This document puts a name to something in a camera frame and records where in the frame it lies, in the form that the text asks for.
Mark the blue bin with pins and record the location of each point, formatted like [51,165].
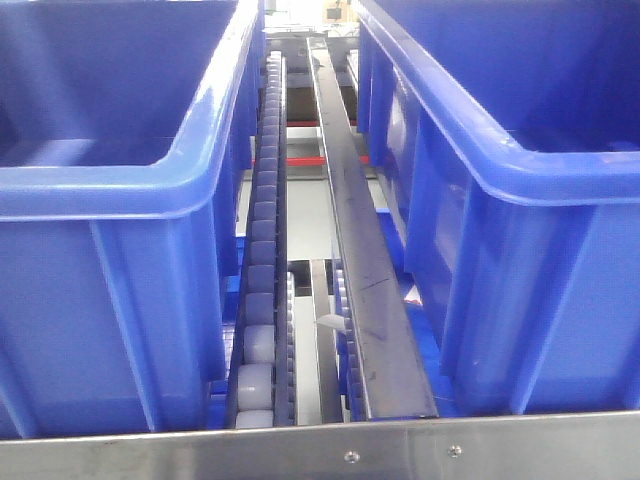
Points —
[126,128]
[508,136]

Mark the blue bin right side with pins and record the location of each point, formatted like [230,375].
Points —
[508,136]

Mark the white roller track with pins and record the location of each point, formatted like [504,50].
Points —
[262,379]

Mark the steel divider rail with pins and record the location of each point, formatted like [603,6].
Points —
[386,377]

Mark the blue bin left side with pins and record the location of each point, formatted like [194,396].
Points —
[126,128]

